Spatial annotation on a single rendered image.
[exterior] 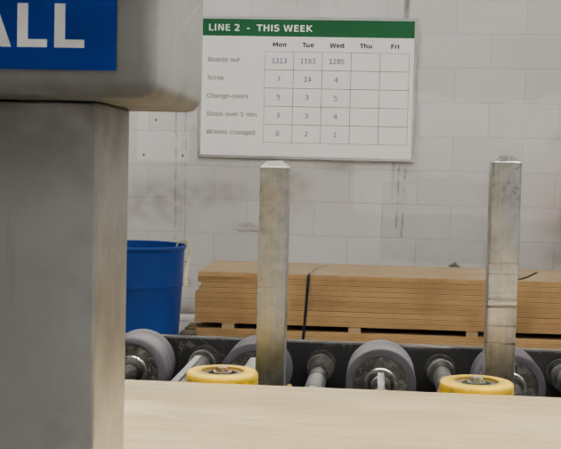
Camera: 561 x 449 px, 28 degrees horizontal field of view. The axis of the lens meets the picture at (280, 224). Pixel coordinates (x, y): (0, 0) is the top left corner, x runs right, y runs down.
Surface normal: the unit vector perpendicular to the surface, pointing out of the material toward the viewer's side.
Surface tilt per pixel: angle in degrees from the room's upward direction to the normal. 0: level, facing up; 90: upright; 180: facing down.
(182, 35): 90
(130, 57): 90
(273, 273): 90
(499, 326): 90
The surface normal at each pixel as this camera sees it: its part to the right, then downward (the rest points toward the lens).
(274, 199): -0.09, 0.05
